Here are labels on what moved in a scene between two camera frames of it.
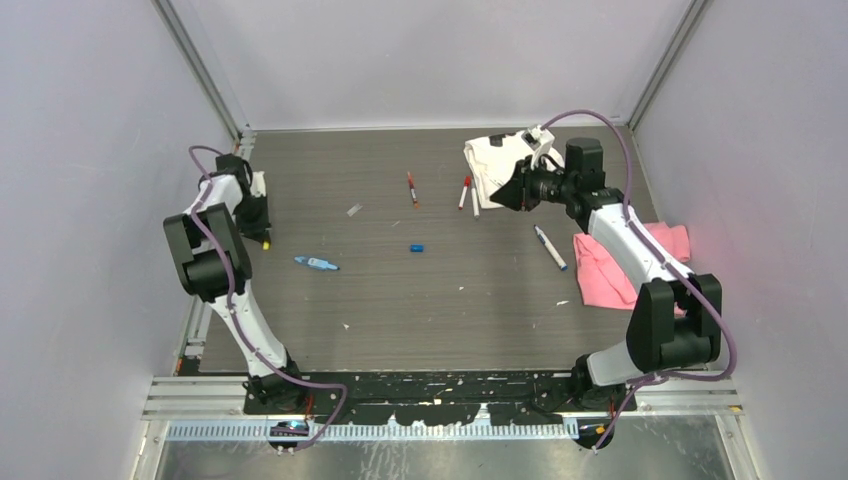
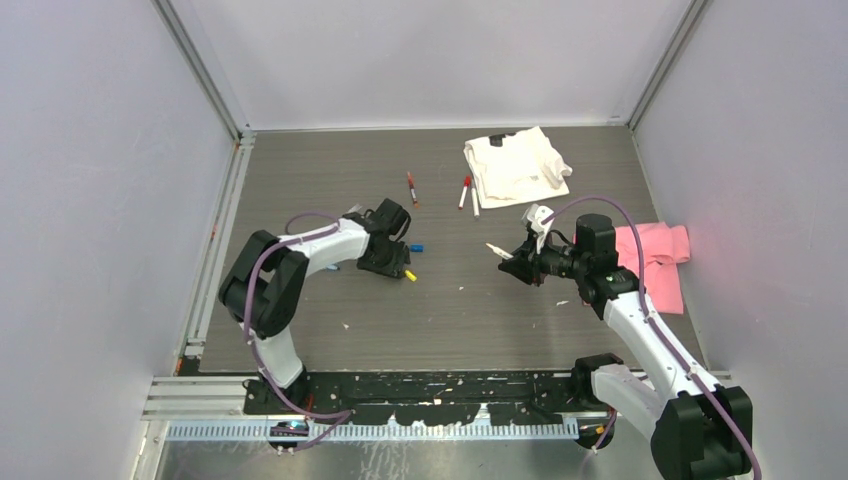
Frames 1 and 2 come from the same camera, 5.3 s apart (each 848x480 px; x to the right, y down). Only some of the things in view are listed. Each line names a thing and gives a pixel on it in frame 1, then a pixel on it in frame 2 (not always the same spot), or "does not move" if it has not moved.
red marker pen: [413, 191] does not move
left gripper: [256, 230] to [394, 268]
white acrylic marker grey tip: [476, 211] does not move
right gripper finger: [509, 195] to [520, 267]
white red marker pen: [463, 198] does not move
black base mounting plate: [450, 398] does not move
